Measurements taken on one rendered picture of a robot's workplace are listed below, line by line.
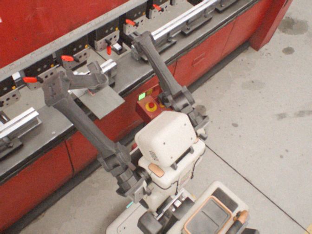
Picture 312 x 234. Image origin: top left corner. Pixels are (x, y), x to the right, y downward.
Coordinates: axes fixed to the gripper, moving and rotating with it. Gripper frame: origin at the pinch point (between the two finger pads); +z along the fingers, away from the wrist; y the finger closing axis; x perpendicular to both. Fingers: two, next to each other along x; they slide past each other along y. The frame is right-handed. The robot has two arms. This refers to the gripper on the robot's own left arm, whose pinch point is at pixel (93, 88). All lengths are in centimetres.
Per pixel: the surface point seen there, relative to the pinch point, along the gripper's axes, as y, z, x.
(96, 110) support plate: 7.0, -4.4, 11.0
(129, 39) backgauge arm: -56, 33, -18
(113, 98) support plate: -4.8, -4.1, 10.5
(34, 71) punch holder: 26.1, -21.6, -18.6
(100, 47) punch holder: -11.6, -13.7, -15.0
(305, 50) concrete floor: -264, 68, 87
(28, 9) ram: 21, -49, -34
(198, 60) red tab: -102, 38, 23
